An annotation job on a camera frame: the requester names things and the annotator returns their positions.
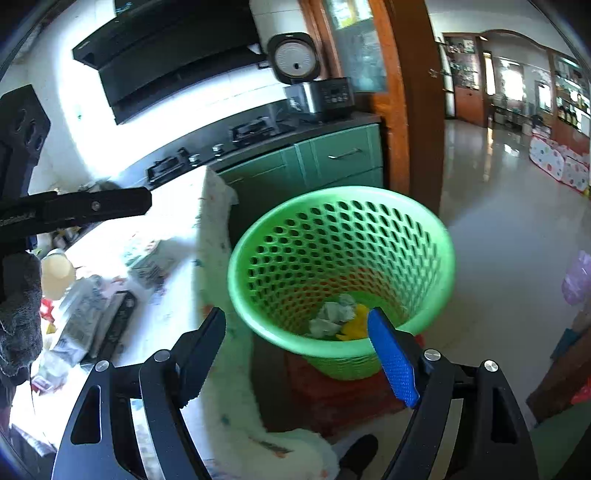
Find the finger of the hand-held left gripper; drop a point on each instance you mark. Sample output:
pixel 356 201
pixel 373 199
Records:
pixel 99 205

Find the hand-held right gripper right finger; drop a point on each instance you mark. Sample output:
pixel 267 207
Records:
pixel 392 364

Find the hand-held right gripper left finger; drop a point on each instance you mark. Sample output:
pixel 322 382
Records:
pixel 208 348

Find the yellow wrapper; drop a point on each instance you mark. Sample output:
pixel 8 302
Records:
pixel 354 325

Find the white paper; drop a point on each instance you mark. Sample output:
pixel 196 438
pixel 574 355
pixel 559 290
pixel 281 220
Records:
pixel 333 316

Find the green perforated plastic basket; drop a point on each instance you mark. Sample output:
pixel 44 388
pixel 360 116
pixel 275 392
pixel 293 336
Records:
pixel 295 221

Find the person's left hand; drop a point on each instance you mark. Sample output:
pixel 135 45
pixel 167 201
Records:
pixel 21 318

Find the red stool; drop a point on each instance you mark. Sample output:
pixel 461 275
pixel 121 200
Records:
pixel 351 397

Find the white printed tablecloth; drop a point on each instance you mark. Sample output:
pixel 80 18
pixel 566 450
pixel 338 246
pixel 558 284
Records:
pixel 221 415

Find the green white carton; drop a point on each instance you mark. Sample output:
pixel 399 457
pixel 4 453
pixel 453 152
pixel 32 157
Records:
pixel 150 265

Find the person's dark shoe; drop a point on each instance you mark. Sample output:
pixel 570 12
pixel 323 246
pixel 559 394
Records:
pixel 359 454

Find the black remote control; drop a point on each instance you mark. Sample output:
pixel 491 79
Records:
pixel 113 323

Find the black range hood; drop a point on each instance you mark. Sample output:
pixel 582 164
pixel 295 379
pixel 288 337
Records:
pixel 152 50

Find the black gas stove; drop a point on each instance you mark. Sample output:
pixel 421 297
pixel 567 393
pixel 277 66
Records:
pixel 249 129

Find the brown wooden furniture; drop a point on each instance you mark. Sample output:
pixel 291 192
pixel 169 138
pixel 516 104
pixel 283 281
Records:
pixel 563 374

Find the red plastic bag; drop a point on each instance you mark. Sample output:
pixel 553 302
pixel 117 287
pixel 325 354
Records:
pixel 582 392

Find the pink plastic bag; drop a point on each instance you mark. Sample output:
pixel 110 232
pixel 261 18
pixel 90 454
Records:
pixel 577 279

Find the green kitchen cabinet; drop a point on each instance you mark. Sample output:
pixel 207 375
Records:
pixel 332 157

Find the dark rice cooker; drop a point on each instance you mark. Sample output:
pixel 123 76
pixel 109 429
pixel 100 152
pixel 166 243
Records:
pixel 318 92

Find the polka dot play tent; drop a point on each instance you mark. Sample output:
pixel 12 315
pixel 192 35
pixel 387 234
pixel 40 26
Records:
pixel 561 164

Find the wooden display cabinet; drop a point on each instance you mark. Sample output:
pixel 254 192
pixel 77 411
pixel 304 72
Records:
pixel 464 92

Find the wooden bottle shelf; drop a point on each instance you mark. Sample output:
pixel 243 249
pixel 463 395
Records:
pixel 570 101

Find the wooden door frame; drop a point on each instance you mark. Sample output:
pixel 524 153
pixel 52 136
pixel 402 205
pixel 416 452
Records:
pixel 415 92

